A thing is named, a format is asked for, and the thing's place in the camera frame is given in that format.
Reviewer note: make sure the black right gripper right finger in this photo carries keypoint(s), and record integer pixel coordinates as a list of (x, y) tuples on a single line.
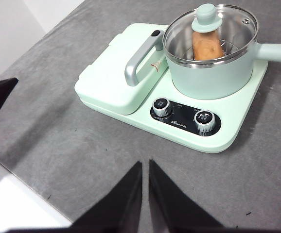
[(169, 206)]

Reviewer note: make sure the glass pot lid green knob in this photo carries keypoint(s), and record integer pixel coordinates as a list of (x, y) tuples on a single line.
[(205, 17)]

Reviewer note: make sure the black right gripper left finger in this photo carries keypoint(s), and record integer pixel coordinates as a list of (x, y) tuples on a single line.
[(121, 206)]

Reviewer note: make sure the mint green griddle cover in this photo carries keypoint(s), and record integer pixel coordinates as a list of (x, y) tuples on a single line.
[(106, 80)]

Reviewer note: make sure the mint green breakfast machine base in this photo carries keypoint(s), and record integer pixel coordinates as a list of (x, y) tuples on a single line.
[(198, 140)]

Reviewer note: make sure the white flat board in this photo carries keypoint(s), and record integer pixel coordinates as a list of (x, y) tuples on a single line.
[(16, 201)]

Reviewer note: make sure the silver control knob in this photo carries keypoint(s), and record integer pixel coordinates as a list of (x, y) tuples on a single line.
[(162, 107), (204, 121)]

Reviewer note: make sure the brown potato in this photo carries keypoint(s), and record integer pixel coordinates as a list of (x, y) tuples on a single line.
[(207, 48)]

